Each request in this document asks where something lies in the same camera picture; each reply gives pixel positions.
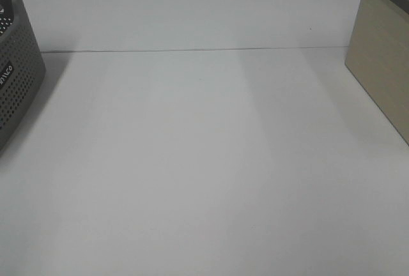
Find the beige wooden box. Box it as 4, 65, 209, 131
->
345, 0, 408, 141

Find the grey perforated plastic basket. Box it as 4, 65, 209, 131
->
1, 0, 46, 149

